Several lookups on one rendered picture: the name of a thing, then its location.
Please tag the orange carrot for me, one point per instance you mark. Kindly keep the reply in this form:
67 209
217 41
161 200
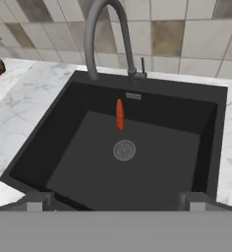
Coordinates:
120 114

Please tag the grey curved tap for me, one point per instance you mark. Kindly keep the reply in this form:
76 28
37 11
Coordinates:
94 42

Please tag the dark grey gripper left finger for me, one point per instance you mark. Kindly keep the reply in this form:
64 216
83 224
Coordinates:
39 198

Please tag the black sink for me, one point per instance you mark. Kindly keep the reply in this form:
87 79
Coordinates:
127 157

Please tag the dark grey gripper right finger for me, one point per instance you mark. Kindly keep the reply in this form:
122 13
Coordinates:
195 199

